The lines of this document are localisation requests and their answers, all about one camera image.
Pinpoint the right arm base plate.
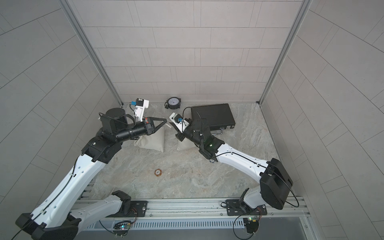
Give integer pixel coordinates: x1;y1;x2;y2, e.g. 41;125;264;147
221;199;268;216

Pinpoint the black round gauge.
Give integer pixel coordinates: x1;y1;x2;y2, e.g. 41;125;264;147
164;97;181;110

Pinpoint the cream cloth soil bag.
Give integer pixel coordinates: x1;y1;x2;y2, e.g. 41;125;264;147
177;138;196;151

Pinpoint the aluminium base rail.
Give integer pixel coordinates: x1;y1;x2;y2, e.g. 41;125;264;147
58;196;311;223

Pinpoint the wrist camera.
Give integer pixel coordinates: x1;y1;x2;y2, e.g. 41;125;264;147
130;98;150;122
169;113;190;133

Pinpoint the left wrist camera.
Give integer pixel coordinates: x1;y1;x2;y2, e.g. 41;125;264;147
130;98;150;122

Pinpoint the circuit board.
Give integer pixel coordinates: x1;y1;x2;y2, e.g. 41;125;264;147
113;221;133;237
243;218;260;235

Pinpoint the black hard case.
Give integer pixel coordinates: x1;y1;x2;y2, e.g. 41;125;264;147
191;104;236;131

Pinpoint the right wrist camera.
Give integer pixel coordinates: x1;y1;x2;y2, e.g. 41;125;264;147
169;113;190;133

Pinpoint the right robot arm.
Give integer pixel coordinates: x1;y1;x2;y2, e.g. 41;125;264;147
170;114;293;213

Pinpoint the left circuit board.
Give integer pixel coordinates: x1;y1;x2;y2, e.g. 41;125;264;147
113;221;133;237

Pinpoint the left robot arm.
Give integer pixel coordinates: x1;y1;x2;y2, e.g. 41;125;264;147
16;108;167;240

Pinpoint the white vent grille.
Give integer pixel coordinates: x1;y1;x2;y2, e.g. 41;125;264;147
67;219;245;231

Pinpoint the right circuit board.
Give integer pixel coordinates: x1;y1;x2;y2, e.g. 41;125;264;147
243;218;260;235

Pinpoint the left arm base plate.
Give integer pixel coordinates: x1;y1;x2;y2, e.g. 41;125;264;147
108;201;148;218

